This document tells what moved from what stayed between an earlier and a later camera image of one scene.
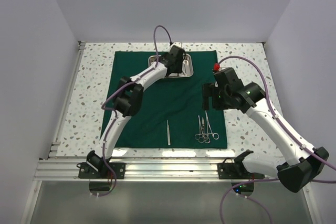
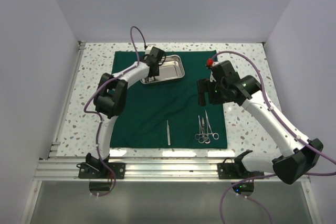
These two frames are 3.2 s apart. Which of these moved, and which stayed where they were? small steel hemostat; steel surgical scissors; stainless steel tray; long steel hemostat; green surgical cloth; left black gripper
Moved: left black gripper; stainless steel tray
Stayed: small steel hemostat; long steel hemostat; steel surgical scissors; green surgical cloth
